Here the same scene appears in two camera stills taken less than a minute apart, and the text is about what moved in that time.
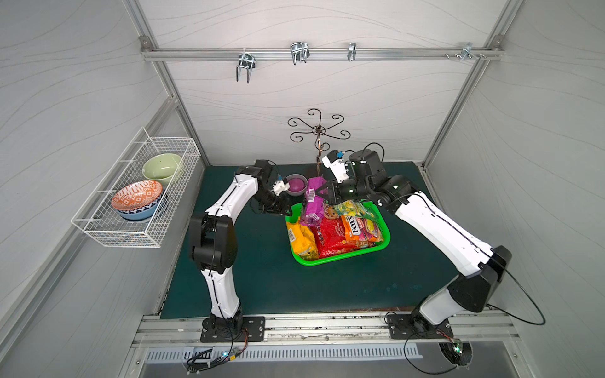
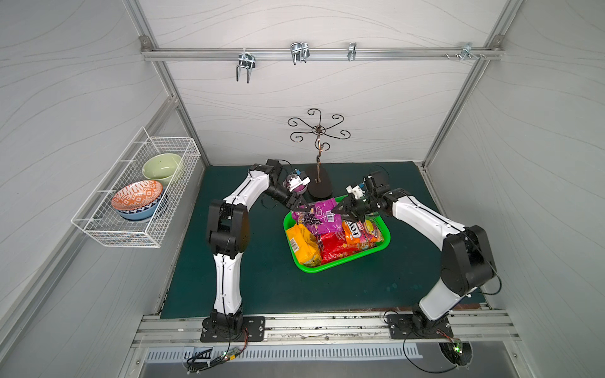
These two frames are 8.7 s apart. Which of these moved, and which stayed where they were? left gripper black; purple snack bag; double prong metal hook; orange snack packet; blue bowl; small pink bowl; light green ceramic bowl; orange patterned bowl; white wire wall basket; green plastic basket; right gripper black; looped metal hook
Moved: purple snack bag; right gripper black; left gripper black; green plastic basket
Stayed: blue bowl; light green ceramic bowl; double prong metal hook; orange patterned bowl; orange snack packet; looped metal hook; small pink bowl; white wire wall basket
